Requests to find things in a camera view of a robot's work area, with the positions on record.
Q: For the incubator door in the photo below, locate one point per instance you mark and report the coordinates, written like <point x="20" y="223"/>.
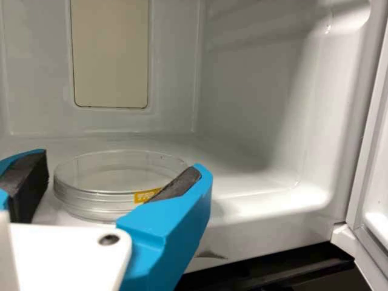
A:
<point x="376" y="212"/>

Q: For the black platform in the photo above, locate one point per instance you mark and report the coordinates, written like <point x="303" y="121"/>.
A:
<point x="272" y="272"/>

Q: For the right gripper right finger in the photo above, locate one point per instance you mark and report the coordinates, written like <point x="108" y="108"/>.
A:
<point x="169" y="236"/>

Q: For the white incubator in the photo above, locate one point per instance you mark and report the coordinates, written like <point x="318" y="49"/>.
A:
<point x="257" y="91"/>

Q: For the petri dish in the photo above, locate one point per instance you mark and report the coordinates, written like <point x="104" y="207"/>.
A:
<point x="100" y="182"/>

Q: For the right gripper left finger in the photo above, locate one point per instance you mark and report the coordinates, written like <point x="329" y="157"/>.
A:
<point x="27" y="182"/>

